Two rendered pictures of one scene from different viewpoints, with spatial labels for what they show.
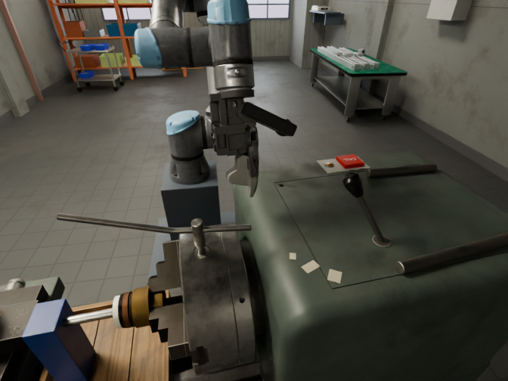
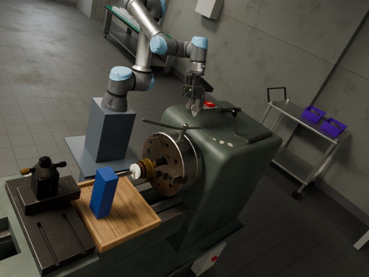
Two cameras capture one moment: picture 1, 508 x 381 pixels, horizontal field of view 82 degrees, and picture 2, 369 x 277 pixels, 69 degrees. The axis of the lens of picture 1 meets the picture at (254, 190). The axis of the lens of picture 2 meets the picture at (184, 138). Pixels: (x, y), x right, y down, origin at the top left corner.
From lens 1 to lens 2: 91 cm
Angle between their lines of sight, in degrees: 33
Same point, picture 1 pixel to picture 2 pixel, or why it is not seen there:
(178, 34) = (173, 43)
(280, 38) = not seen: outside the picture
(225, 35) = (202, 52)
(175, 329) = (171, 172)
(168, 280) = (155, 155)
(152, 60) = (162, 51)
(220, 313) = (193, 161)
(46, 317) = (108, 173)
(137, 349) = (123, 199)
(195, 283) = (183, 150)
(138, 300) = (147, 164)
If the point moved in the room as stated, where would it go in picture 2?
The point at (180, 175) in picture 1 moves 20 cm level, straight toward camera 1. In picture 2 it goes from (115, 106) to (135, 124)
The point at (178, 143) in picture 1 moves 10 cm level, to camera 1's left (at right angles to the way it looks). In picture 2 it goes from (120, 86) to (102, 84)
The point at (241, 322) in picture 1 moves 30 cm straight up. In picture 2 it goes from (199, 165) to (223, 110)
